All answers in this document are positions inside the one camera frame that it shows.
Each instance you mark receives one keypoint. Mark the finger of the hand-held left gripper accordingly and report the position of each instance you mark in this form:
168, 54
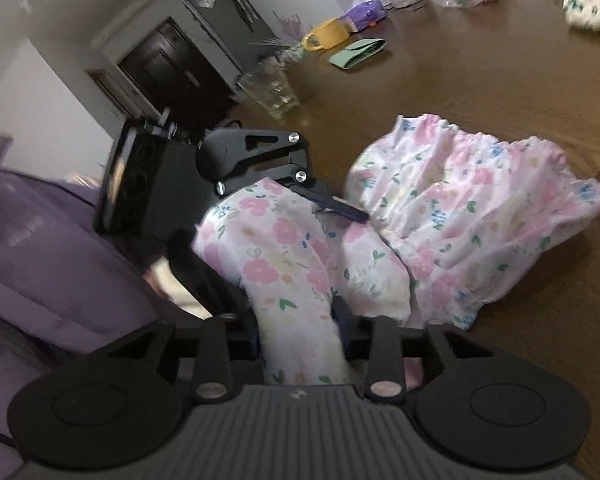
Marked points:
330, 204

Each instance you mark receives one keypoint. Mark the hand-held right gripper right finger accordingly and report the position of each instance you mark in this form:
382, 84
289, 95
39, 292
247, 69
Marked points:
347, 337

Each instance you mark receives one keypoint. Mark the yellow mug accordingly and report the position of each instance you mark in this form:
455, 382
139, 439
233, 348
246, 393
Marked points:
330, 35

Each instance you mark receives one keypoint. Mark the bunch of dried flowers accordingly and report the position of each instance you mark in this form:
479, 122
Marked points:
280, 50

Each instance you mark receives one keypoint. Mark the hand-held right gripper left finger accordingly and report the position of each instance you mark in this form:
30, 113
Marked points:
247, 342

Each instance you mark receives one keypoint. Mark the clear drinking glass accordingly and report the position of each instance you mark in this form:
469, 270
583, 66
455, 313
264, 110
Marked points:
270, 92

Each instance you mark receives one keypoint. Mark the dark wooden door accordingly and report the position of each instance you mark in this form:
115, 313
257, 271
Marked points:
175, 70

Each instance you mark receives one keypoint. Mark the grey metal cabinet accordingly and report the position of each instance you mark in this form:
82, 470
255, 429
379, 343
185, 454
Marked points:
225, 20

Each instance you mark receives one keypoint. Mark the purple toy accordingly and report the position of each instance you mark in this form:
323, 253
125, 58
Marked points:
362, 14

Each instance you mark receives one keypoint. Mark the person's purple clothing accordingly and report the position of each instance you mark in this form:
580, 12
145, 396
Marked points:
55, 260

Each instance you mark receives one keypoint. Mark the green fabric pouch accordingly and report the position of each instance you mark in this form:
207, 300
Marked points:
357, 52

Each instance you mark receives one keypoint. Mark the pink floral dress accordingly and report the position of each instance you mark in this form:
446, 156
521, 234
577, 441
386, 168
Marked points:
430, 210

